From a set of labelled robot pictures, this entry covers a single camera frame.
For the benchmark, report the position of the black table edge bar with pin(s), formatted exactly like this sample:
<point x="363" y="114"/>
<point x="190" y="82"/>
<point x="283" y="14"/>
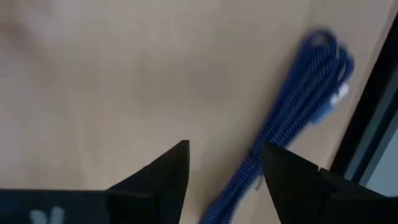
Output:
<point x="373" y="99"/>

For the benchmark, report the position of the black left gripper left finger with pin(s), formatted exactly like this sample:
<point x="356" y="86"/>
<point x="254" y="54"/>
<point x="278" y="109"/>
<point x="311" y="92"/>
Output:
<point x="164" y="186"/>

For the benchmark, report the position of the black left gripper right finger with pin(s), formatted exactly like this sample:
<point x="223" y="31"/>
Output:
<point x="295" y="193"/>

